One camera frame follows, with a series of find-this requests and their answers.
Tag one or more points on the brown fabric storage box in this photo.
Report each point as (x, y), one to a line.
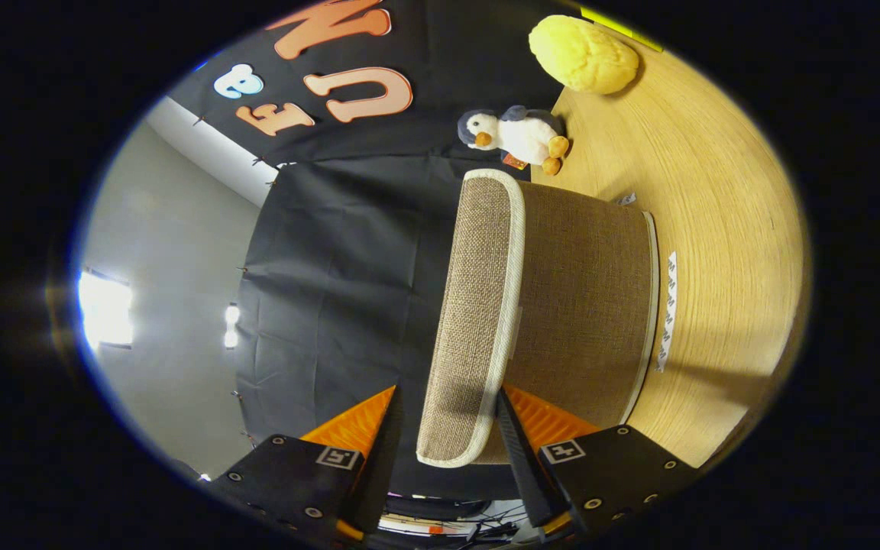
(577, 290)

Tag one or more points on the penguin plush toy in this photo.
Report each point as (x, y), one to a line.
(520, 136)

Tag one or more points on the yellow bread shaped toy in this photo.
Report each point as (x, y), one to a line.
(581, 53)

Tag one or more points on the narrow ceiling light strip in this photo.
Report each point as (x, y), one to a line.
(231, 325)

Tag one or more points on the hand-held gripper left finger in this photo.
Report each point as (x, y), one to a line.
(383, 466)

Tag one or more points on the large ceiling light panel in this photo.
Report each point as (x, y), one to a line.
(106, 309)

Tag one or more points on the short white tape strip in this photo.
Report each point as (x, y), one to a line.
(626, 198)

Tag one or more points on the long white marked tape strip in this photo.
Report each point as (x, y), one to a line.
(669, 305)

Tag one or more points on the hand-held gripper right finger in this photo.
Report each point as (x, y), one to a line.
(524, 466)

